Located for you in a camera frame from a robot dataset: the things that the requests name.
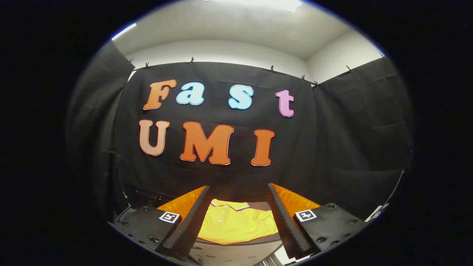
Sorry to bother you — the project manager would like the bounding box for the black backdrop cloth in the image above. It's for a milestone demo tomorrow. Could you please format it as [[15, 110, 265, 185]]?
[[66, 41, 415, 229]]

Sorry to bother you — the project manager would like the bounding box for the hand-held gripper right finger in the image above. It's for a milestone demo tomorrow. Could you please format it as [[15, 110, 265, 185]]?
[[267, 183, 368, 261]]

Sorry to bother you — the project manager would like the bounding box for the yellow polo shirt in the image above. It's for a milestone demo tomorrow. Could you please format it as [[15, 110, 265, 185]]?
[[197, 199, 279, 245]]

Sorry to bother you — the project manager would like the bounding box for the wide ceiling light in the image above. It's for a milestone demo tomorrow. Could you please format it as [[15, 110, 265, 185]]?
[[203, 0, 303, 12]]

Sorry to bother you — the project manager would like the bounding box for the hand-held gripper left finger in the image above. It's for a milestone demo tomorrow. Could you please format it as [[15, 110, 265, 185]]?
[[108, 185, 210, 259]]

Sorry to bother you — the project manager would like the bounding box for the narrow ceiling light strip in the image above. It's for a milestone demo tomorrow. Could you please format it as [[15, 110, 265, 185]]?
[[112, 23, 137, 41]]

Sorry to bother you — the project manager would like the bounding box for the row of small cloth clips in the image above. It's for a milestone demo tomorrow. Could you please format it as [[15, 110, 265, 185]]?
[[127, 56, 353, 89]]

